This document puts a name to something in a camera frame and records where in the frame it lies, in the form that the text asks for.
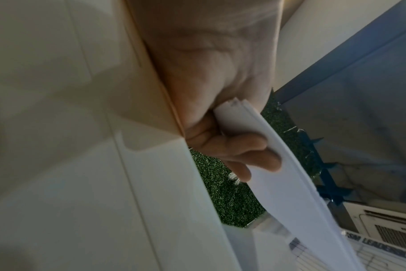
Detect person's left hand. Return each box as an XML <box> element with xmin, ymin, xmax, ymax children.
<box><xmin>125</xmin><ymin>0</ymin><xmax>284</xmax><ymax>183</ymax></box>

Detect orange folder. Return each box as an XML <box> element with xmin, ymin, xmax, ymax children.
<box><xmin>122</xmin><ymin>0</ymin><xmax>187</xmax><ymax>140</ymax></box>

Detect white sheets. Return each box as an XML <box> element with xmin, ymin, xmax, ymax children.
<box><xmin>114</xmin><ymin>129</ymin><xmax>254</xmax><ymax>271</ymax></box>

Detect gathered white paper bundle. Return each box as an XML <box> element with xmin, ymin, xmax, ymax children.
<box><xmin>213</xmin><ymin>97</ymin><xmax>368</xmax><ymax>271</ymax></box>

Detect artificial green hedge panel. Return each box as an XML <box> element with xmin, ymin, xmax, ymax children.
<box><xmin>189</xmin><ymin>88</ymin><xmax>324</xmax><ymax>229</ymax></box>

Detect blue wooden trellis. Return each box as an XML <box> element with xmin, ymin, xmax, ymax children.
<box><xmin>298</xmin><ymin>128</ymin><xmax>355</xmax><ymax>207</ymax></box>

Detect white ceiling air conditioner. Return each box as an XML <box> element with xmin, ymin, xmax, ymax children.
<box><xmin>343</xmin><ymin>201</ymin><xmax>406</xmax><ymax>251</ymax></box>

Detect white lined board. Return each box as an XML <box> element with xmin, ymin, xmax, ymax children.
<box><xmin>288</xmin><ymin>229</ymin><xmax>406</xmax><ymax>271</ymax></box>

